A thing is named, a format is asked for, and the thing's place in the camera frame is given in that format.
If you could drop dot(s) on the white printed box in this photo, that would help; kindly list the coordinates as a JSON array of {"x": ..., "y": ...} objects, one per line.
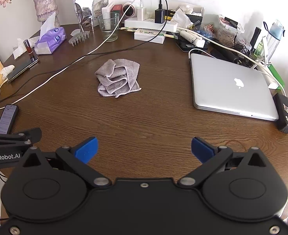
[{"x": 148, "y": 36}]

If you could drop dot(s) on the grey towel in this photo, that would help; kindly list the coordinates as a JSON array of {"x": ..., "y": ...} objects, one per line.
[{"x": 119, "y": 78}]

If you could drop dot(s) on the crumpled white tissue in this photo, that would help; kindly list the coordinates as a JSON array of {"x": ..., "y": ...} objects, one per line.
[
  {"x": 20, "y": 47},
  {"x": 182, "y": 18},
  {"x": 7, "y": 71}
]

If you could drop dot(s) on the yellow and black box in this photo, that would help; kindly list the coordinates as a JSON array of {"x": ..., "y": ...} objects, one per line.
[{"x": 170, "y": 14}]

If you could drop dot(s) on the green box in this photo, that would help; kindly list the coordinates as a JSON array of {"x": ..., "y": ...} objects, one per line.
[{"x": 277, "y": 76}]

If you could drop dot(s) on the silver laptop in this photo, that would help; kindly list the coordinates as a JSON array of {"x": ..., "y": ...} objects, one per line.
[{"x": 227, "y": 90}]

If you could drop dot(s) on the white handheld electric device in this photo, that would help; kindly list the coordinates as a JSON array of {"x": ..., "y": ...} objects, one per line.
[{"x": 191, "y": 38}]

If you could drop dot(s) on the black patterned box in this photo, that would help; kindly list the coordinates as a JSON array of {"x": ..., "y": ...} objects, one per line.
[{"x": 284, "y": 113}]

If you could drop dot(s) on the small green bottle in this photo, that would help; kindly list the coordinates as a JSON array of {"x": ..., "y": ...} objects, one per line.
[{"x": 259, "y": 49}]

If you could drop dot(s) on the clear plastic card box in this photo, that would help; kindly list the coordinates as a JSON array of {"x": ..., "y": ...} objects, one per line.
[{"x": 228, "y": 23}]

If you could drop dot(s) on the mottled pink vase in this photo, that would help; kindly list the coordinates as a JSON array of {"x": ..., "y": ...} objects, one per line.
[{"x": 45, "y": 7}]

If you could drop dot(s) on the white power strip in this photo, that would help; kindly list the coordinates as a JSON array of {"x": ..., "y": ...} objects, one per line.
[{"x": 144, "y": 24}]

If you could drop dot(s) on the white round device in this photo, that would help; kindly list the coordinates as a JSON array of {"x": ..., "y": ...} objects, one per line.
[{"x": 129, "y": 9}]

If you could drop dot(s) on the white charger plug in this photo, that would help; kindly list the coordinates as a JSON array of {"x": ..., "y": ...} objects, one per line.
[{"x": 141, "y": 14}]

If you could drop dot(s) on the red-brown lip gloss tube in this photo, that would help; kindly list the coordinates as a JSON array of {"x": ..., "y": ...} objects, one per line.
[{"x": 28, "y": 47}]

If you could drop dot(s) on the brown rubber band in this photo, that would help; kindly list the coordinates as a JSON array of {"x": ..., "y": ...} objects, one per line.
[{"x": 242, "y": 144}]

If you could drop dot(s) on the purple tissue pack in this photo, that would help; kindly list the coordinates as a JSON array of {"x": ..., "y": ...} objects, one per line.
[{"x": 50, "y": 39}]

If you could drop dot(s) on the translucent hair claw clip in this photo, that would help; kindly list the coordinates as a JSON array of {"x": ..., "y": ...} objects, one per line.
[{"x": 76, "y": 38}]

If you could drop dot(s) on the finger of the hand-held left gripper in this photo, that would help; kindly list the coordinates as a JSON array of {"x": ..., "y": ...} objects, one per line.
[{"x": 33, "y": 134}]

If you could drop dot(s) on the clear glass cup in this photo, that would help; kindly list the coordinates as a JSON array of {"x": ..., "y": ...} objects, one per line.
[{"x": 108, "y": 24}]

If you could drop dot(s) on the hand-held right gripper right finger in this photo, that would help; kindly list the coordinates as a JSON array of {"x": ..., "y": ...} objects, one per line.
[{"x": 202, "y": 149}]

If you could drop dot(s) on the dark red box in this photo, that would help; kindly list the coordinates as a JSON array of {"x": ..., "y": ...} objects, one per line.
[{"x": 117, "y": 10}]

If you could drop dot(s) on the black charger plug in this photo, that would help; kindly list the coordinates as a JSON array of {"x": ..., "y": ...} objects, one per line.
[{"x": 160, "y": 16}]

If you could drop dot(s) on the black flat device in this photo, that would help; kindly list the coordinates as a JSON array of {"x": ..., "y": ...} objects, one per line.
[{"x": 186, "y": 47}]

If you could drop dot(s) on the clear water bottle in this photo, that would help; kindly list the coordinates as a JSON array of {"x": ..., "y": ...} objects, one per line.
[{"x": 275, "y": 36}]

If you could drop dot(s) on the blue packet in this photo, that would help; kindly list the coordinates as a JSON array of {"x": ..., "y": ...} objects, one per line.
[{"x": 205, "y": 34}]

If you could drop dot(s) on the smartphone in dark case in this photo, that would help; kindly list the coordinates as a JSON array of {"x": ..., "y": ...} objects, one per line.
[{"x": 23, "y": 67}]

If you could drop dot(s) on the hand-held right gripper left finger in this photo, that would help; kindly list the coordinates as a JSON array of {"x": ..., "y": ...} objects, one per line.
[{"x": 86, "y": 149}]

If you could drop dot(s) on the black smartphone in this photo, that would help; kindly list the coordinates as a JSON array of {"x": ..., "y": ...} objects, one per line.
[{"x": 6, "y": 118}]

